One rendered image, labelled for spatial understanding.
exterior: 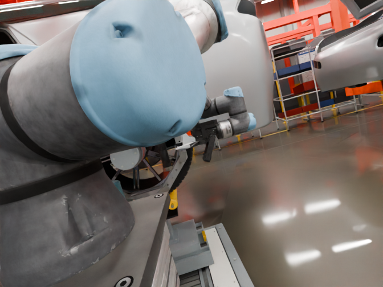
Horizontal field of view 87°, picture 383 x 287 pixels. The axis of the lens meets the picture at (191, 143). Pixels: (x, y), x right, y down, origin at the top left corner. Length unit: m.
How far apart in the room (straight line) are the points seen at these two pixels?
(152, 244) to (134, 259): 0.02
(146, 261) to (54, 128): 0.14
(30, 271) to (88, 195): 0.08
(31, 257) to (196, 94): 0.22
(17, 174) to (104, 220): 0.10
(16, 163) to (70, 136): 0.08
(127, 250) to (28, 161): 0.13
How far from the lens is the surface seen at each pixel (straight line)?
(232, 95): 0.85
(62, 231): 0.25
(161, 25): 0.18
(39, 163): 0.25
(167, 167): 0.84
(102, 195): 0.27
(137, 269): 0.22
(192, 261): 1.33
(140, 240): 0.26
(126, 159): 0.94
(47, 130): 0.20
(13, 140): 0.24
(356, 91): 4.82
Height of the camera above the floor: 0.94
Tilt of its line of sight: 7 degrees down
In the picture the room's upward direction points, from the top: 16 degrees counter-clockwise
